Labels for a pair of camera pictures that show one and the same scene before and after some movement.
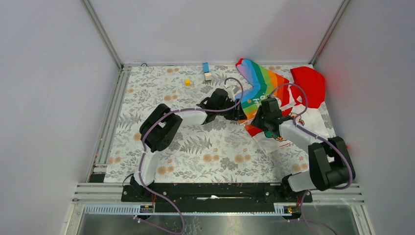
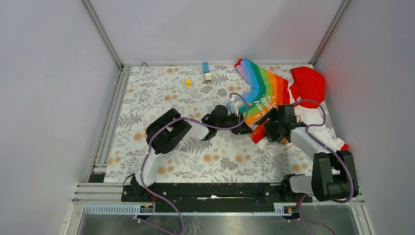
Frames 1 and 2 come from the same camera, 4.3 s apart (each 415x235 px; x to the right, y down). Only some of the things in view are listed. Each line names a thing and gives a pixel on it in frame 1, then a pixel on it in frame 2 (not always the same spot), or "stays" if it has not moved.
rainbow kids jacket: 301,97 stays
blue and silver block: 208,75 stays
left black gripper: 236,113 to 242,129
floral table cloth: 220,151 stays
